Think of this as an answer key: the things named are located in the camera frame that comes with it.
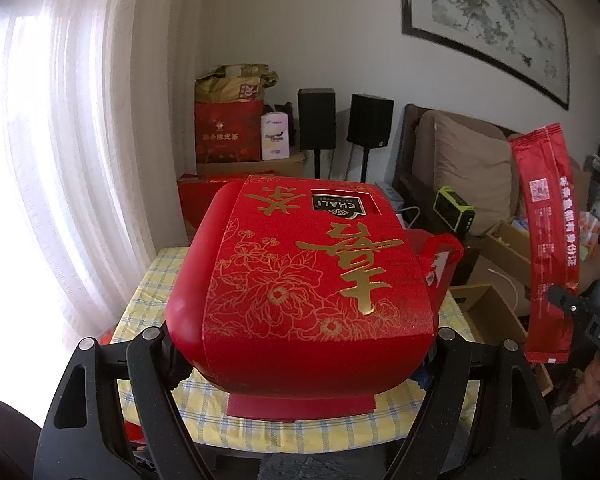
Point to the red gold-flowered tea box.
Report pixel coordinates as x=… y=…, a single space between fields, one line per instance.
x=300 y=300

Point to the person's right hand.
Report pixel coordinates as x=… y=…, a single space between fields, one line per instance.
x=590 y=395

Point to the black speaker stand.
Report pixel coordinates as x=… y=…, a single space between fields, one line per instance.
x=319 y=162
x=366 y=164

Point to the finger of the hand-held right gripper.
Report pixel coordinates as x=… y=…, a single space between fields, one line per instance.
x=567 y=302

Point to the white purple packet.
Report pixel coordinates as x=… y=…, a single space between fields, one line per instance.
x=275 y=135

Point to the white curtain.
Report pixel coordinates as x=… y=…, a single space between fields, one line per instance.
x=70 y=160

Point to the grey device box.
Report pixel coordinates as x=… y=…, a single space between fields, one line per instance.
x=392 y=197

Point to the large closed cardboard box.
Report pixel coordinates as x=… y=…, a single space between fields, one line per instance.
x=290 y=165

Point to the cardboard box of small items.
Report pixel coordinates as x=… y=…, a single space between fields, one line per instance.
x=510 y=250

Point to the green black portable radio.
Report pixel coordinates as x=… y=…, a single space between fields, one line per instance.
x=452 y=210

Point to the red cookie gift box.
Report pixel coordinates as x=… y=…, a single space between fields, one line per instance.
x=200 y=197

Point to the gold paper bag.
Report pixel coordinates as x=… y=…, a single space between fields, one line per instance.
x=230 y=85

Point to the long red foil packet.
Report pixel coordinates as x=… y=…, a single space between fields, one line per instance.
x=547 y=240

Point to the yellow checked tablecloth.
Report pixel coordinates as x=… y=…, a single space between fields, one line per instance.
x=145 y=290

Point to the red tea gift box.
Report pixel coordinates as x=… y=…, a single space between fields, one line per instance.
x=227 y=132

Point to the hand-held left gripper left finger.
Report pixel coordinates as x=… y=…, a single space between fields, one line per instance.
x=152 y=360

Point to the black speaker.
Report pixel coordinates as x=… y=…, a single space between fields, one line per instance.
x=316 y=119
x=370 y=120

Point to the framed ink painting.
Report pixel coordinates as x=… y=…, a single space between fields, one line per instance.
x=485 y=15

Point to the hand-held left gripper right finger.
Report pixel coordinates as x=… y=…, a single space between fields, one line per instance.
x=445 y=360

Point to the orange white paper bag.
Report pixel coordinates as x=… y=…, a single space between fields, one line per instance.
x=591 y=235

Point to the grey fleece cloth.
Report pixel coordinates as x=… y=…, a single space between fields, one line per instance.
x=325 y=467

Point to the beige sofa cushion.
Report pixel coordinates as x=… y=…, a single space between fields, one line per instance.
x=472 y=165

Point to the brown sofa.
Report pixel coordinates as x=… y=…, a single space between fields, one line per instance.
x=500 y=125

